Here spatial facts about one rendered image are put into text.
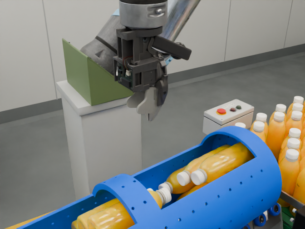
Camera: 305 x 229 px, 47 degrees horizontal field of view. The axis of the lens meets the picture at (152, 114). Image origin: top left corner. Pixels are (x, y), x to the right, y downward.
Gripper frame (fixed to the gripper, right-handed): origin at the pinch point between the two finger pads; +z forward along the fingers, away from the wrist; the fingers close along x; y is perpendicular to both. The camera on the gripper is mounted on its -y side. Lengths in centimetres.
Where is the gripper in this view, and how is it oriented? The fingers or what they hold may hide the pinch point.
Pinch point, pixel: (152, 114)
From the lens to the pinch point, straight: 76.4
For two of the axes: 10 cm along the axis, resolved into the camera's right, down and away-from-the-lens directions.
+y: -8.0, 2.9, -5.3
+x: 6.0, 3.8, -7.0
